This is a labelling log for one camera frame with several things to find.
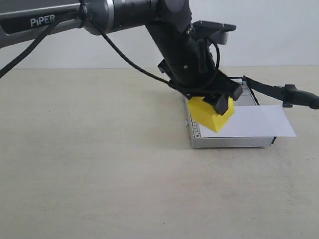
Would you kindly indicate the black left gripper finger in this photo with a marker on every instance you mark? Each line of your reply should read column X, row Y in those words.
column 219, row 102

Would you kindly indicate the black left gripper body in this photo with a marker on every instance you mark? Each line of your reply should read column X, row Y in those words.
column 189, row 62

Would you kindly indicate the yellow foam cube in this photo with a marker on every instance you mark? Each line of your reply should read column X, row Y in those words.
column 204, row 114

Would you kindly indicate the white paper sheet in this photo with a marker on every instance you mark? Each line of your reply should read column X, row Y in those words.
column 254, row 121

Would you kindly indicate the black cutter blade arm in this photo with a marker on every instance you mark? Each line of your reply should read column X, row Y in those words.
column 288, row 94

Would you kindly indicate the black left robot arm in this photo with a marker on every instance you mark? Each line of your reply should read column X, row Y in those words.
column 33, row 20

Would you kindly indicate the grey paper cutter base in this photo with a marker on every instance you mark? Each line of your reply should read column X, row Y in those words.
column 198, row 140

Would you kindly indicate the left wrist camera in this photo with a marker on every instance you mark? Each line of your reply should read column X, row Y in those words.
column 213, row 31

